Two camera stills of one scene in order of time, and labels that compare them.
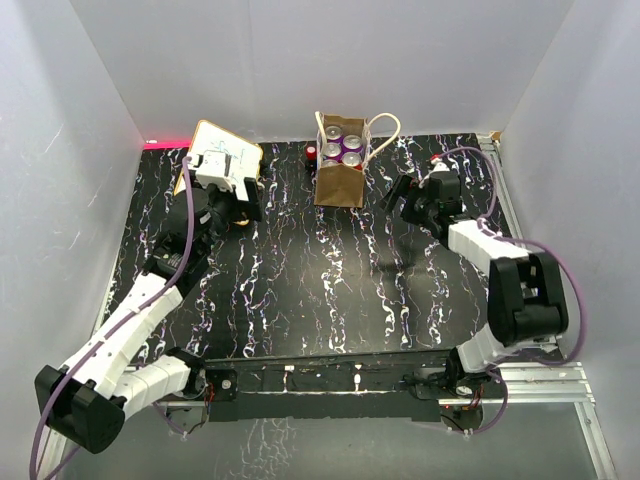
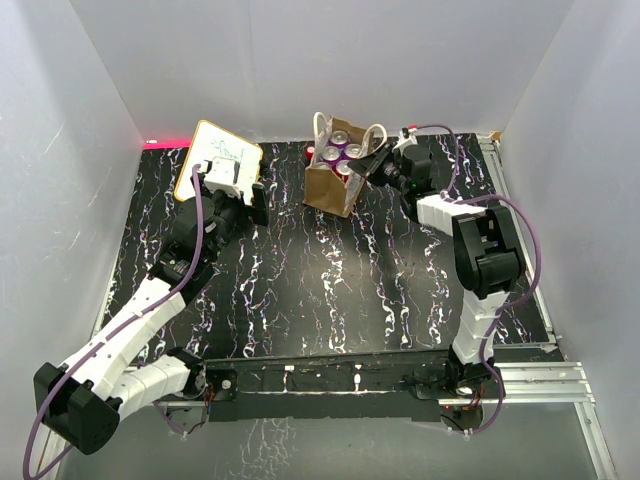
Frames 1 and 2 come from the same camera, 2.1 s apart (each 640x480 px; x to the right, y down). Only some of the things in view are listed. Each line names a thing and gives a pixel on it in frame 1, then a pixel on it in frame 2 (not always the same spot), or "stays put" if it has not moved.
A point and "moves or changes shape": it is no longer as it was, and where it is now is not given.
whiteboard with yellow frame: [246, 156] stays put
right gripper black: [400, 188] -> [367, 164]
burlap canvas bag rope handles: [345, 187] moves or changes shape
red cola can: [352, 159] moves or changes shape
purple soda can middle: [332, 149] stays put
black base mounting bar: [367, 385] stays put
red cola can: [331, 161] -> [322, 166]
